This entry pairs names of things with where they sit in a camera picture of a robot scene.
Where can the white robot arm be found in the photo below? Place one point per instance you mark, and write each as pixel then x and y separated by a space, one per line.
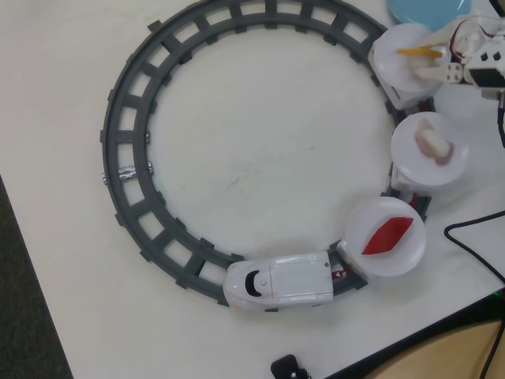
pixel 498 16

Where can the light blue dish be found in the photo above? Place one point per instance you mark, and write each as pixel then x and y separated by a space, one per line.
pixel 424 12

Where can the white plate with pink piece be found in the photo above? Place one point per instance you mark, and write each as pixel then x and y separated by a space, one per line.
pixel 430 169

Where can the small black device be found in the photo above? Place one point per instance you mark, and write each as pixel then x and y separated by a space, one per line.
pixel 290 367

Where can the white Shinkansen toy locomotive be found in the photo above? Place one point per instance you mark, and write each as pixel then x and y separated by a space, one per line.
pixel 284 282

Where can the silver foil tape strip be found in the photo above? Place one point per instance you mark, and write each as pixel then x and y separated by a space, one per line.
pixel 127 173

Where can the white squid sushi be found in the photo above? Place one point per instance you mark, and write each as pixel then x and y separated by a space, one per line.
pixel 432 142

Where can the grey circular toy rail track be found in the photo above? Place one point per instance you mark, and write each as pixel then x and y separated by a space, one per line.
pixel 130 130

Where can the white plate with red piece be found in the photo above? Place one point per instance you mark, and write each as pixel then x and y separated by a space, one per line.
pixel 384 258

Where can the red tuna sushi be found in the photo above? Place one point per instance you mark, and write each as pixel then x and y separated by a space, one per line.
pixel 388 235

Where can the yellow egg sushi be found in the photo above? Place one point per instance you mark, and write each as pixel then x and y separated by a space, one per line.
pixel 422 53

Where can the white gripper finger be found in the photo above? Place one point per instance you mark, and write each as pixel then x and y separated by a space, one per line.
pixel 438 38
pixel 433 72

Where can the light wooden desk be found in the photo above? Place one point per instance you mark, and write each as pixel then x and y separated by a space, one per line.
pixel 434 355

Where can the white plate with yellow piece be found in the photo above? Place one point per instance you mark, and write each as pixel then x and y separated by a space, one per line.
pixel 398 67

